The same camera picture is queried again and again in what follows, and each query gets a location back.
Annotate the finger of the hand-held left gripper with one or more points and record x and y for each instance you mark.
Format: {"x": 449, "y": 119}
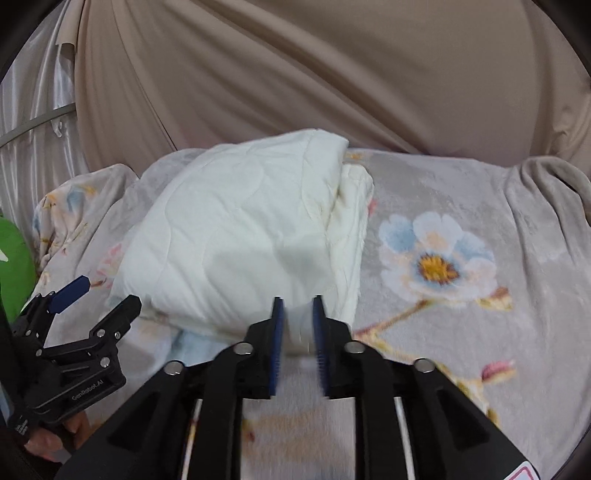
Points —
{"x": 71, "y": 290}
{"x": 117, "y": 321}

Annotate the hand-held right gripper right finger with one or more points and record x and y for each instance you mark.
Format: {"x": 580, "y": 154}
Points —
{"x": 319, "y": 341}

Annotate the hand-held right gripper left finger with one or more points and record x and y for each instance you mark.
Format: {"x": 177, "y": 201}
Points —
{"x": 277, "y": 341}

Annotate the white quilted garment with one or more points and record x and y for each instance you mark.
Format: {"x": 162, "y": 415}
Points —
{"x": 231, "y": 230}

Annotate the person's left hand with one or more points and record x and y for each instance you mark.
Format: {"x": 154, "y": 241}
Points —
{"x": 46, "y": 445}

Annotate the green plush toy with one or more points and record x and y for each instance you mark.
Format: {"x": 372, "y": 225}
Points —
{"x": 14, "y": 267}

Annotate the white satin curtain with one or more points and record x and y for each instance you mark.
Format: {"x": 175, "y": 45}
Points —
{"x": 41, "y": 161}

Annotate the grey floral blanket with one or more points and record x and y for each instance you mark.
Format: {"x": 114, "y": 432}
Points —
{"x": 461, "y": 346}

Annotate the grey curved rod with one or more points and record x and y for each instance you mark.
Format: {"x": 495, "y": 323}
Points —
{"x": 41, "y": 117}

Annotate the beige draped cloth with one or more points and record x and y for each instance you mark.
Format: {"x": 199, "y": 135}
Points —
{"x": 323, "y": 69}

